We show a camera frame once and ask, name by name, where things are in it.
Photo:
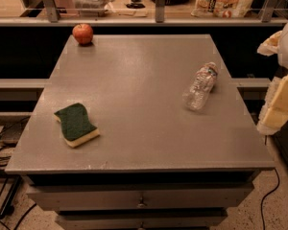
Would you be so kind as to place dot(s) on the black power adapter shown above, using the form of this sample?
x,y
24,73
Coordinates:
x,y
10,134

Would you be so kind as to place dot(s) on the colourful snack bag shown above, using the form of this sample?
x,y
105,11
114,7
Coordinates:
x,y
221,8

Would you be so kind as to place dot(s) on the clear plastic container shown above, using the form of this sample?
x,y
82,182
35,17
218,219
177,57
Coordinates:
x,y
93,8

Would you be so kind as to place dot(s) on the red apple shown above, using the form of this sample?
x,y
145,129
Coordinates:
x,y
83,33

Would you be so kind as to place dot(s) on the clear plastic water bottle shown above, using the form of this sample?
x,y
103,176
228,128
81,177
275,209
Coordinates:
x,y
197,93

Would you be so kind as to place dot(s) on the grey drawer cabinet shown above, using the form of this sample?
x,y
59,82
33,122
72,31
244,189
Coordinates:
x,y
156,165

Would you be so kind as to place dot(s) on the metal railing shelf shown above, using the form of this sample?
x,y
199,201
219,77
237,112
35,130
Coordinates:
x,y
128,13

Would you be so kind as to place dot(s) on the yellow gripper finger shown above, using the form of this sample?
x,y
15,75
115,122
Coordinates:
x,y
270,45
274,113

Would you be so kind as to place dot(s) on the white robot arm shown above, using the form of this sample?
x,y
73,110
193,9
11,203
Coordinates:
x,y
282,52

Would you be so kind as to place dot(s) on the green yellow sponge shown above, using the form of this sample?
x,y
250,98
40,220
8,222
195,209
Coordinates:
x,y
75,125

